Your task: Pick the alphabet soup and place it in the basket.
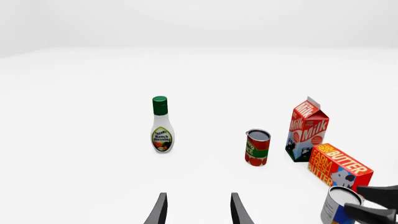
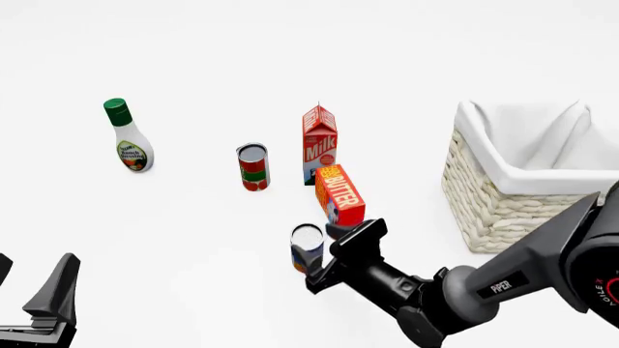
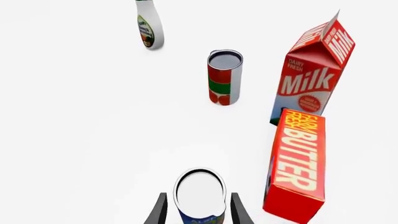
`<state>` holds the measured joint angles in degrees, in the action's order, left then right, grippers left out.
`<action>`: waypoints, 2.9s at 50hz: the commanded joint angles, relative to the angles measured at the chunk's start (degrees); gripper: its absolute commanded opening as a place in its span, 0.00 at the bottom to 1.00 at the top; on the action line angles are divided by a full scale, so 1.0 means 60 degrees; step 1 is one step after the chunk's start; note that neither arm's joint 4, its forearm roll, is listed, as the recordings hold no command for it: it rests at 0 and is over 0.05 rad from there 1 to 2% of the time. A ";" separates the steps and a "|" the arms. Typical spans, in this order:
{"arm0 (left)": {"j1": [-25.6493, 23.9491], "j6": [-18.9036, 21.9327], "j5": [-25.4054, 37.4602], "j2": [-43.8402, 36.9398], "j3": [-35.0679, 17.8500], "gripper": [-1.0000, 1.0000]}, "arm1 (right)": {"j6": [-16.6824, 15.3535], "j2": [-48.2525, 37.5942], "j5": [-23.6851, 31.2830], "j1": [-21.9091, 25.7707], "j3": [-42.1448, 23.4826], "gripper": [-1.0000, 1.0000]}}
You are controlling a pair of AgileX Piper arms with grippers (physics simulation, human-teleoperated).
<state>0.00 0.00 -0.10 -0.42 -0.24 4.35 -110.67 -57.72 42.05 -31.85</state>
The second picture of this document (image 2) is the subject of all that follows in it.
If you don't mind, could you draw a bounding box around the alphabet soup tin blue label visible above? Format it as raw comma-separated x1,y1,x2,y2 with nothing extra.
290,222,326,276

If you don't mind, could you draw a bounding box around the wicker basket with white liner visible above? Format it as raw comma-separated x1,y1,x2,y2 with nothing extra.
440,99,608,255

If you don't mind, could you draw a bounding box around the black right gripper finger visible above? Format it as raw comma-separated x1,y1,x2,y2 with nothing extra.
325,222,363,240
305,257,340,279

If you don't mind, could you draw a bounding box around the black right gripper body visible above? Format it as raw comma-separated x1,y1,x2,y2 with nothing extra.
305,217,390,296

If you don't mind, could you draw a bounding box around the orange red butter box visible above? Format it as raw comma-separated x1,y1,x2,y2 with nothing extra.
314,162,367,227

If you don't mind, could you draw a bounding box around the ranch dressing bottle green cap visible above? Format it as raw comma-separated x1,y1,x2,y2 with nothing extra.
103,97,156,174

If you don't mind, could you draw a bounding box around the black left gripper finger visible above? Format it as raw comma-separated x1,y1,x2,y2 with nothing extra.
21,252,82,328
0,252,15,288

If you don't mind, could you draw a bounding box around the red white milk carton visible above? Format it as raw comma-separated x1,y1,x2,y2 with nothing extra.
302,101,339,187

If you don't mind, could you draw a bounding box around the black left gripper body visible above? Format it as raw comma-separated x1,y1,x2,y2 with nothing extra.
0,313,78,348

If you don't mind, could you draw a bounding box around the tomato sauce tin red green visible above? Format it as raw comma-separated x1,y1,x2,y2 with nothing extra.
235,142,272,192

